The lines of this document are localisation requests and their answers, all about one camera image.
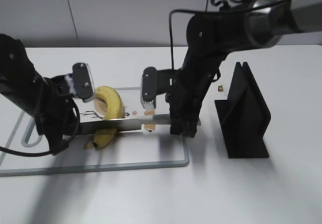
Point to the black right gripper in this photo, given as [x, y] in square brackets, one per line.
[185, 98]

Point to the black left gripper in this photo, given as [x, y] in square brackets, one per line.
[55, 109]

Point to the yellow banana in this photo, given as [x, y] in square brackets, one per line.
[115, 110]

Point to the white-handled kitchen knife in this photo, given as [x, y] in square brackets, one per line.
[122, 124]

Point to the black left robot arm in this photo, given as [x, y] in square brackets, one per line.
[17, 73]

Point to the black and silver right robot arm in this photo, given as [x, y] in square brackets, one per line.
[212, 36]

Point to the white grey-rimmed cutting board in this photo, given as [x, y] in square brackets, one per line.
[146, 147]

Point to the black knife stand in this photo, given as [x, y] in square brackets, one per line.
[244, 116]

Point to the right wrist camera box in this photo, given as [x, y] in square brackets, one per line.
[155, 82]

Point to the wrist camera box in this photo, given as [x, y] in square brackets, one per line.
[80, 82]
[155, 82]

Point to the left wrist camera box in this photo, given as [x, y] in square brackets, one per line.
[80, 82]

